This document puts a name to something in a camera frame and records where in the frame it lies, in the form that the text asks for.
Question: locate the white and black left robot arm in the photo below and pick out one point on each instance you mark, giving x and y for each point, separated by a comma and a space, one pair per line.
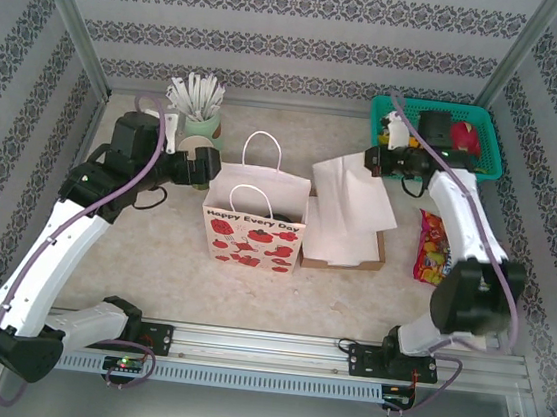
58, 244

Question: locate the mint green holder cup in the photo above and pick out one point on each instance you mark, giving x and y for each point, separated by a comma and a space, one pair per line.
207, 130

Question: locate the aluminium frame post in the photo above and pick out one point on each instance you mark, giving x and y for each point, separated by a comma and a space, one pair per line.
64, 13
523, 45

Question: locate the white paper napkin stack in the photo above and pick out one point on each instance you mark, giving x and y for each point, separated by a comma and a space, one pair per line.
334, 247

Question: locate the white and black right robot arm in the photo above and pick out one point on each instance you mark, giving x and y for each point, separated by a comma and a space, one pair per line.
454, 213

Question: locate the white wrapped straws bundle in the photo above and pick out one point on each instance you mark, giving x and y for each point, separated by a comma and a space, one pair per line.
195, 96

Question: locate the right small circuit board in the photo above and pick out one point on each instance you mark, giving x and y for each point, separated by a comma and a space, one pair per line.
397, 400

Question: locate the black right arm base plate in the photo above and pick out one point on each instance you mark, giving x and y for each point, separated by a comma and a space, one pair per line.
359, 361

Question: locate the small circuit board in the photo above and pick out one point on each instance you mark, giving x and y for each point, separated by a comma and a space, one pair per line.
397, 400
122, 364

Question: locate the pink dragon fruit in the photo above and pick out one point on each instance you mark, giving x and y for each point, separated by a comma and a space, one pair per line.
467, 139

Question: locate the colourful fruit candy bag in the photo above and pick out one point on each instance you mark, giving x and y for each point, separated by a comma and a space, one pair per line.
429, 256

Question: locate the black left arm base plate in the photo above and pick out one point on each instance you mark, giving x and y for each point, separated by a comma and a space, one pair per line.
163, 338

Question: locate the aluminium mounting rail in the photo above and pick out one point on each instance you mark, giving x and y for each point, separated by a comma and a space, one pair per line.
257, 347

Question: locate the white paper bag red prints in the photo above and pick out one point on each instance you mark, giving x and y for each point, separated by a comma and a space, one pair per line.
249, 245

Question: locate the teal plastic basket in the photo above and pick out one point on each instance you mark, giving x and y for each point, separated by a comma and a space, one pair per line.
492, 142

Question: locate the left small circuit board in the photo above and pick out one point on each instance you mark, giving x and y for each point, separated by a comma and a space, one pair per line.
122, 364

